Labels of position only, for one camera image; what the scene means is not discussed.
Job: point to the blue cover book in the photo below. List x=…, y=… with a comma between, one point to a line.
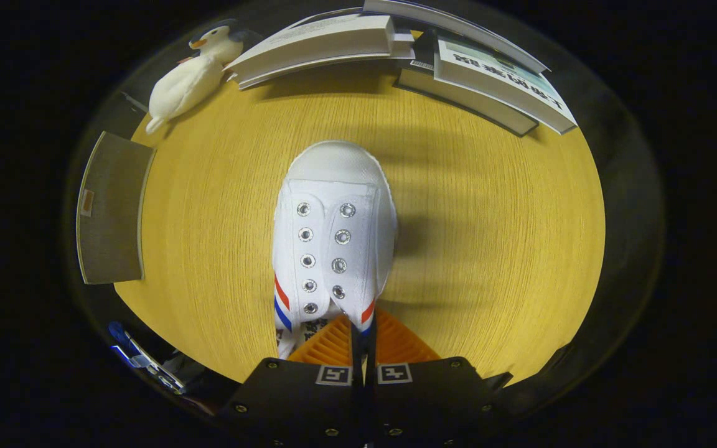
x=458, y=22

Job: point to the green and white cover book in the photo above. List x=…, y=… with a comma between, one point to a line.
x=501, y=74

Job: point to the grey patterned notebook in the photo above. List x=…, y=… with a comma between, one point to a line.
x=346, y=60

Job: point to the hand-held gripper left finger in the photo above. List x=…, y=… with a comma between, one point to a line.
x=356, y=404

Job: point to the penguin plush toy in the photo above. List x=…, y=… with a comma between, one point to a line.
x=184, y=87

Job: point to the grey fabric storage box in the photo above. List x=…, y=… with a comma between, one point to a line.
x=112, y=211

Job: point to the white striped canvas shoe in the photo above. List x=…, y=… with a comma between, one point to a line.
x=333, y=186

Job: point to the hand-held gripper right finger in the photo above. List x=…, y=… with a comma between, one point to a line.
x=372, y=404

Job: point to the blue glowing screen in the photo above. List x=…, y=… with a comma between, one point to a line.
x=147, y=364

